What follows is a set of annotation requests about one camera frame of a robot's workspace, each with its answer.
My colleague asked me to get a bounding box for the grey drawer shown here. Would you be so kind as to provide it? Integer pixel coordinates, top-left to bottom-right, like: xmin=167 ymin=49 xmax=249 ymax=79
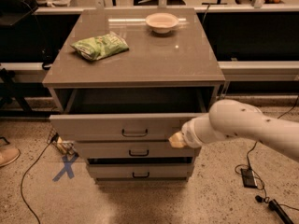
xmin=74 ymin=142 xmax=200 ymax=159
xmin=50 ymin=87 xmax=213 ymax=142
xmin=87 ymin=163 xmax=194 ymax=179

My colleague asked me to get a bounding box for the green chip bag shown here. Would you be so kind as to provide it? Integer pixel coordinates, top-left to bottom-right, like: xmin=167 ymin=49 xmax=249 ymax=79
xmin=70 ymin=32 xmax=129 ymax=61

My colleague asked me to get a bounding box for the black power strip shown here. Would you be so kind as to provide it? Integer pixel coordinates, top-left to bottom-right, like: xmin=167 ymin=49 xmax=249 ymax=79
xmin=268 ymin=199 xmax=294 ymax=224

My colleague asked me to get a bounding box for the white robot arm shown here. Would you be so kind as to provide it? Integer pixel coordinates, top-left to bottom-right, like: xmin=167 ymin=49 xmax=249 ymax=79
xmin=169 ymin=100 xmax=299 ymax=161

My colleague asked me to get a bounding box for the black office chair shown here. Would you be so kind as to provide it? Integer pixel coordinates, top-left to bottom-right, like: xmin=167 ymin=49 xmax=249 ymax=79
xmin=0 ymin=0 xmax=38 ymax=28

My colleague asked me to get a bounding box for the tan shoe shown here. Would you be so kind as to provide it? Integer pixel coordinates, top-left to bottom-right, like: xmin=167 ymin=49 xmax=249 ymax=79
xmin=0 ymin=147 xmax=21 ymax=167

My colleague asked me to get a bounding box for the blue tape cross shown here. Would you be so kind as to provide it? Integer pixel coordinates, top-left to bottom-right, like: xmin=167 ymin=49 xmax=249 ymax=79
xmin=52 ymin=154 xmax=78 ymax=182

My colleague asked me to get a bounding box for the grey bottom drawer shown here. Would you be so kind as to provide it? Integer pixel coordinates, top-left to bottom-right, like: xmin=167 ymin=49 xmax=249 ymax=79
xmin=87 ymin=163 xmax=194 ymax=179

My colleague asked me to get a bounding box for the black floor cable left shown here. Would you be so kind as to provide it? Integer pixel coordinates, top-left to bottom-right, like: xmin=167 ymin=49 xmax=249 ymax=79
xmin=20 ymin=133 xmax=60 ymax=224

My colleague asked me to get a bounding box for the grey middle drawer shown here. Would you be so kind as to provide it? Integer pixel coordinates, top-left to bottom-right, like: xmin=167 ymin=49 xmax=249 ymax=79
xmin=74 ymin=142 xmax=200 ymax=159

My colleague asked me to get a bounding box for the black power adapter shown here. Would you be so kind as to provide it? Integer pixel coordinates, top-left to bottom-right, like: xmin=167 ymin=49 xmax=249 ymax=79
xmin=241 ymin=169 xmax=257 ymax=189

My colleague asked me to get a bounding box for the white bowl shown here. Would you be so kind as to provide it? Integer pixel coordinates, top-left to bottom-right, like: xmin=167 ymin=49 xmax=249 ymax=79
xmin=145 ymin=13 xmax=178 ymax=34

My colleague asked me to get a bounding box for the black cable right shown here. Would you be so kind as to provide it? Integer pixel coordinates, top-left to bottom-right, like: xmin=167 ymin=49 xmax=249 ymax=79
xmin=235 ymin=93 xmax=299 ymax=203

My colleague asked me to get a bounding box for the grey drawer cabinet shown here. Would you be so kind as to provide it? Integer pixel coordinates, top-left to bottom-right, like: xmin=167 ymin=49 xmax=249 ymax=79
xmin=42 ymin=7 xmax=226 ymax=184

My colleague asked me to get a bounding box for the grey top drawer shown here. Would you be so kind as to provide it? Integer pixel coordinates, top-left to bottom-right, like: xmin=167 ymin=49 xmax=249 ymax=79
xmin=50 ymin=87 xmax=213 ymax=142

